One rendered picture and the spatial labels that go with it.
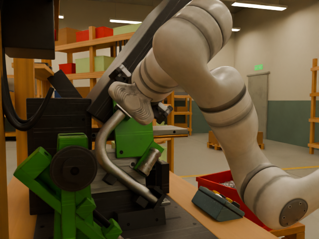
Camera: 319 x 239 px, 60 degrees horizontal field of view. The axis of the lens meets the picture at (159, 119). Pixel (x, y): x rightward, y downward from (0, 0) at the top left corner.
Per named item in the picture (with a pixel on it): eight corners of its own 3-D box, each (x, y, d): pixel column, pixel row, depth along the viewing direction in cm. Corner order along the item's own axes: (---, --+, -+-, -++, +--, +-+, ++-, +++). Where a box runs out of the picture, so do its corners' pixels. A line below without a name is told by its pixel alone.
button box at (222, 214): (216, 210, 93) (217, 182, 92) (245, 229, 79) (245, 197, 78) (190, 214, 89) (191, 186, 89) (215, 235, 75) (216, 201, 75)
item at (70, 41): (151, 199, 345) (151, 3, 329) (42, 172, 474) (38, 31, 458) (174, 188, 390) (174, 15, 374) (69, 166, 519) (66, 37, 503)
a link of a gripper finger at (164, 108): (150, 101, 53) (146, 104, 56) (167, 117, 54) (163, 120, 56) (157, 93, 54) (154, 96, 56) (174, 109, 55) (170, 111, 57)
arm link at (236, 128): (228, 69, 43) (264, 83, 36) (276, 177, 56) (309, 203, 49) (180, 104, 43) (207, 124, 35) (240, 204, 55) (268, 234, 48)
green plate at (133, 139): (147, 157, 88) (141, 94, 93) (155, 155, 81) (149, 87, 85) (111, 160, 84) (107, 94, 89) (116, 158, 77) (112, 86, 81)
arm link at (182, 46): (170, 33, 28) (222, 131, 34) (219, -11, 31) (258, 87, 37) (133, 40, 33) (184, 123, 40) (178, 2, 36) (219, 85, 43)
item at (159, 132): (171, 132, 115) (171, 125, 115) (188, 137, 100) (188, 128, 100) (72, 136, 102) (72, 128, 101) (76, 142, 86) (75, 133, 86)
